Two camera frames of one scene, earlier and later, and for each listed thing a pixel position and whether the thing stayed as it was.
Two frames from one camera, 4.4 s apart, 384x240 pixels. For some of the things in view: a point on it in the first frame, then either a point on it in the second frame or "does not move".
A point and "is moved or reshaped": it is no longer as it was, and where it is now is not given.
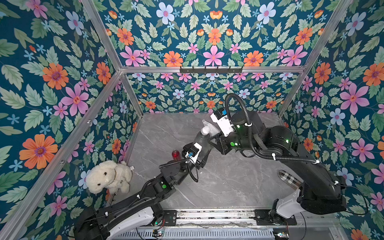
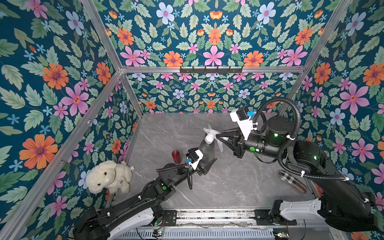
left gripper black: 201,162 → 202,170
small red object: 176,155 does not move
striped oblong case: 289,179 does not move
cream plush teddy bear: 108,175 does not move
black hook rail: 210,70 does not move
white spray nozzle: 209,129 is moved or reshaped
